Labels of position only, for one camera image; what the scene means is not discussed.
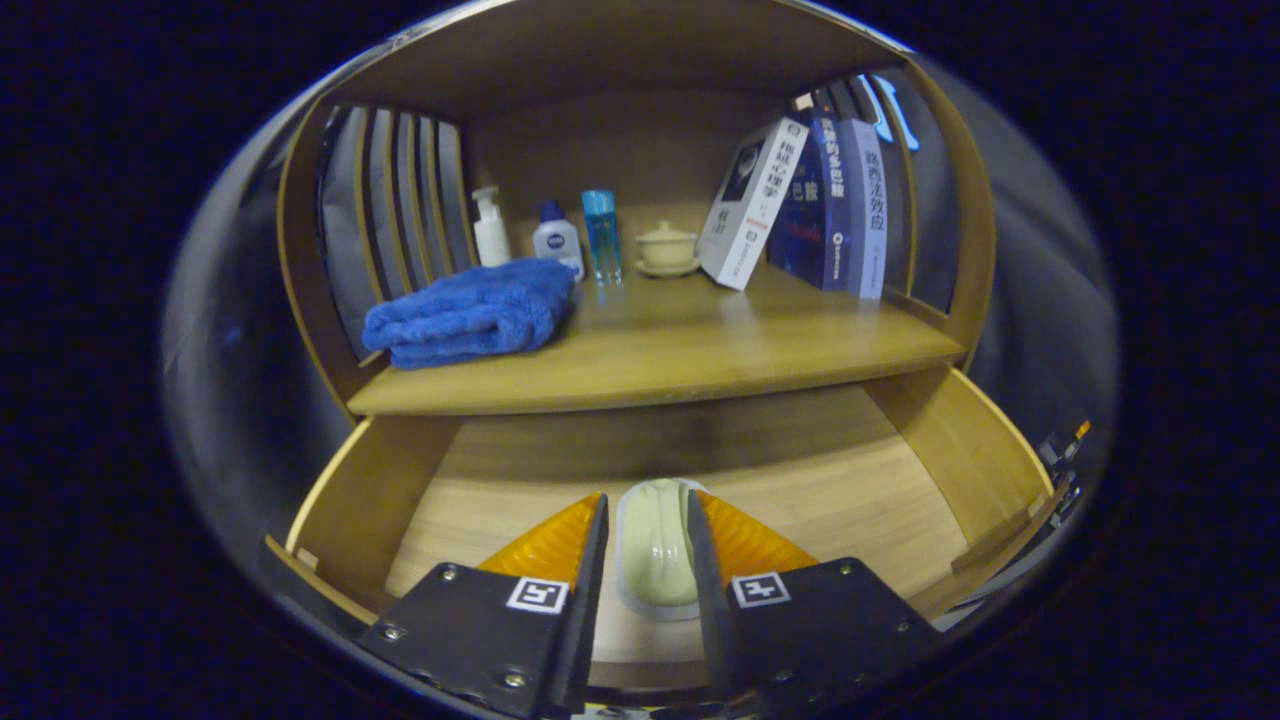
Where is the wooden countertop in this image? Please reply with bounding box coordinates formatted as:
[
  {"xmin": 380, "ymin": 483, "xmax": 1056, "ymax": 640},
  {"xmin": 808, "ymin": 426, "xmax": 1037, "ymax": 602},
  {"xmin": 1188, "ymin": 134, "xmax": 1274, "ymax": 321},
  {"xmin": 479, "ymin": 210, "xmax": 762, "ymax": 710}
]
[{"xmin": 345, "ymin": 258, "xmax": 966, "ymax": 417}]

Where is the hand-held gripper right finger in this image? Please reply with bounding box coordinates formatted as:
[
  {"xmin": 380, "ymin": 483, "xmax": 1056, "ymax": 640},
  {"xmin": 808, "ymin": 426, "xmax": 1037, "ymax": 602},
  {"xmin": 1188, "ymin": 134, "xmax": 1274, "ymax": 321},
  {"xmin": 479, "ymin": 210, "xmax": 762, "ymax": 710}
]
[{"xmin": 685, "ymin": 488, "xmax": 943, "ymax": 719}]

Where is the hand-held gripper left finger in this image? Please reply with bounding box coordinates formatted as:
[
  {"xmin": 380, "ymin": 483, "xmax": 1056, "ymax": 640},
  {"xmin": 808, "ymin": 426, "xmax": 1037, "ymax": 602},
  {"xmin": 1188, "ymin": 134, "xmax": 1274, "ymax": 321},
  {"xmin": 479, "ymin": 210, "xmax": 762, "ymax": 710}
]
[{"xmin": 355, "ymin": 491, "xmax": 611, "ymax": 720}]

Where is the beige lidded tea cup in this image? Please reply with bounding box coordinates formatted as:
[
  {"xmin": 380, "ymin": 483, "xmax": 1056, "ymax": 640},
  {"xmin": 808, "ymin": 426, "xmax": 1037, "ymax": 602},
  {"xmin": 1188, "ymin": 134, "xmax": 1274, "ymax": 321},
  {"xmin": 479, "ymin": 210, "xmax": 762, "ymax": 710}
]
[{"xmin": 634, "ymin": 220, "xmax": 702, "ymax": 279}]

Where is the white pump bottle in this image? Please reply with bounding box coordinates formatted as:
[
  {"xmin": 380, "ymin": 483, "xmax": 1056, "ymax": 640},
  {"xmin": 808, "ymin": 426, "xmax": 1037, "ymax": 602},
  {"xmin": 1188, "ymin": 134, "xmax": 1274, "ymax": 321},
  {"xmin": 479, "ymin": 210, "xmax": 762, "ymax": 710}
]
[{"xmin": 471, "ymin": 185, "xmax": 512, "ymax": 269}]

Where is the dark blue book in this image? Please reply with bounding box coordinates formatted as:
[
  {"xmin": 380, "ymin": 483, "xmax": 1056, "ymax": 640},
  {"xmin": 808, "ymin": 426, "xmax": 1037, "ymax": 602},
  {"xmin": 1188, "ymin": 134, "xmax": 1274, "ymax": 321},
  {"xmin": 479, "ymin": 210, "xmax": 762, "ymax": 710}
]
[{"xmin": 768, "ymin": 105, "xmax": 851, "ymax": 292}]

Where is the white bottle with blue cap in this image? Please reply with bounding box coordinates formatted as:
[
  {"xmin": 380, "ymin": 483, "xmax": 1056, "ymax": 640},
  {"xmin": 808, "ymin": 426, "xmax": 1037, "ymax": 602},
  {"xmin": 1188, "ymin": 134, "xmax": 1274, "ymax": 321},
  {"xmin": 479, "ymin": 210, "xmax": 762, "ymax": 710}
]
[{"xmin": 532, "ymin": 200, "xmax": 586, "ymax": 283}]

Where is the black backdrop cloth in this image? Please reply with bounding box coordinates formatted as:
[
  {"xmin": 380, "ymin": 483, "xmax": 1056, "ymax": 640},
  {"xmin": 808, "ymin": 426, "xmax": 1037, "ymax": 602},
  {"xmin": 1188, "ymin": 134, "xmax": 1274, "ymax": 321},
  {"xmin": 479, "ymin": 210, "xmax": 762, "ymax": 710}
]
[{"xmin": 160, "ymin": 60, "xmax": 1121, "ymax": 561}]

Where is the clear blue bottle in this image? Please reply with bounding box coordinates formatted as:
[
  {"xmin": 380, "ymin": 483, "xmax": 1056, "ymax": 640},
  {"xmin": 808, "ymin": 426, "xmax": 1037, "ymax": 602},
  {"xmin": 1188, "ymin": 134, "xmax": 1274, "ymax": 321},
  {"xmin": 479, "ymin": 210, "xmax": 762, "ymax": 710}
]
[{"xmin": 582, "ymin": 189, "xmax": 624, "ymax": 286}]

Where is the blue folded towel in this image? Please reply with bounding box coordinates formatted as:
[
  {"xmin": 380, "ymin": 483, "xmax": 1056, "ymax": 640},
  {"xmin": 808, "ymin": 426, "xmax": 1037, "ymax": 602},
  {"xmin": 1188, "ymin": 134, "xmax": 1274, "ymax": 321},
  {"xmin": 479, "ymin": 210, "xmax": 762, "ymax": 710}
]
[{"xmin": 362, "ymin": 258, "xmax": 579, "ymax": 371}]

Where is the pale blue book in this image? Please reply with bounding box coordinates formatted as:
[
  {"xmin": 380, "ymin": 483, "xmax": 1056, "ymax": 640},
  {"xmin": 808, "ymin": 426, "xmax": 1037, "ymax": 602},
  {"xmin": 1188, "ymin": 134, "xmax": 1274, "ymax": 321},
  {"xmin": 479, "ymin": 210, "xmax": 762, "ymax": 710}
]
[{"xmin": 838, "ymin": 117, "xmax": 889, "ymax": 300}]

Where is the wooden cabinet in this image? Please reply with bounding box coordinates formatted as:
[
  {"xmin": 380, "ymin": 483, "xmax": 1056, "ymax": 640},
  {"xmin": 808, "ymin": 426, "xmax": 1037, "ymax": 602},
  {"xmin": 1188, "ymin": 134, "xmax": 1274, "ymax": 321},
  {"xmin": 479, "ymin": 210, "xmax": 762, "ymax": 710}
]
[{"xmin": 275, "ymin": 0, "xmax": 1001, "ymax": 421}]

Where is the white book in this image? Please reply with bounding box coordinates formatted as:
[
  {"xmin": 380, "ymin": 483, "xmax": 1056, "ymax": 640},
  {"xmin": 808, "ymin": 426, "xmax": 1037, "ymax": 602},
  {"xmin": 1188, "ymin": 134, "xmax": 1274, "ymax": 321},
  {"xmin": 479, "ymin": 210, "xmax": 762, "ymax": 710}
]
[{"xmin": 697, "ymin": 116, "xmax": 810, "ymax": 292}]

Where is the wooden drawer with black knob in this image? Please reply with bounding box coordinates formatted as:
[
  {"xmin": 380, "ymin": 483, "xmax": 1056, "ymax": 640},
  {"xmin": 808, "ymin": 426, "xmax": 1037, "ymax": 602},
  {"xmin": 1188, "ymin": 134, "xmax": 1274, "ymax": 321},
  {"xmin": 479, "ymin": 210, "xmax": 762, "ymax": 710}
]
[{"xmin": 262, "ymin": 365, "xmax": 1066, "ymax": 701}]

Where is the black equipment with orange clip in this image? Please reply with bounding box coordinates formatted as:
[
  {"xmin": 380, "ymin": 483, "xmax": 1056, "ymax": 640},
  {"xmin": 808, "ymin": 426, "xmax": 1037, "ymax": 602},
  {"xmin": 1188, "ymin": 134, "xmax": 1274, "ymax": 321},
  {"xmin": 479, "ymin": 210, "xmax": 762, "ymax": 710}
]
[{"xmin": 1035, "ymin": 420, "xmax": 1093, "ymax": 531}]

